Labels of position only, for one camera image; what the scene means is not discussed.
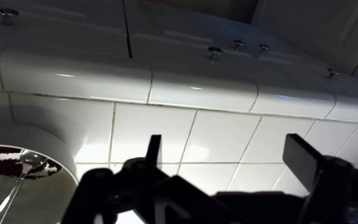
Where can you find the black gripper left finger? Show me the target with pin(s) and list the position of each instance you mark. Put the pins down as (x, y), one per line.
(154, 150)

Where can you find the round metal cabinet knob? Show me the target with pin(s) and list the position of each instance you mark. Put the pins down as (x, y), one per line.
(238, 44)
(5, 13)
(213, 51)
(263, 48)

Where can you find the metal spoon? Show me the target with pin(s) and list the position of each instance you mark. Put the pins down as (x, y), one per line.
(29, 162)

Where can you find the white lower kitchen cabinet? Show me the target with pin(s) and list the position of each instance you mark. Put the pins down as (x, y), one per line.
(179, 29)

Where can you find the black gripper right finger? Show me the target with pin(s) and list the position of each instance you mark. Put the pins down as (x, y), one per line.
(303, 160)

